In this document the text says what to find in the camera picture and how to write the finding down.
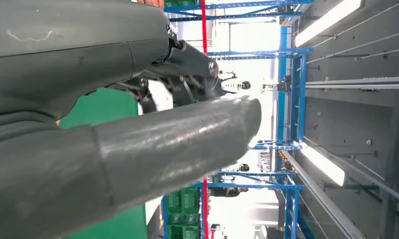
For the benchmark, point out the red pole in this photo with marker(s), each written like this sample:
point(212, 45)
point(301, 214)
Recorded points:
point(204, 26)

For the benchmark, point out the distant humanoid robot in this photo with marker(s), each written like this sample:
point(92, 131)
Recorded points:
point(244, 167)
point(245, 85)

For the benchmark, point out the grey ceiling rail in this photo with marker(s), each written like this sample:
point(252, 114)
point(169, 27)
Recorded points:
point(318, 194)
point(357, 82)

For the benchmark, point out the green plastic crate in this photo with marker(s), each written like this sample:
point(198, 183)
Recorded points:
point(183, 219)
point(179, 2)
point(189, 199)

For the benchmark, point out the blue steel rack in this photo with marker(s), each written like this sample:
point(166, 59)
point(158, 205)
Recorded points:
point(291, 211)
point(239, 5)
point(298, 99)

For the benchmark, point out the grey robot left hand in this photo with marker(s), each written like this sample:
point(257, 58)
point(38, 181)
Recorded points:
point(71, 39)

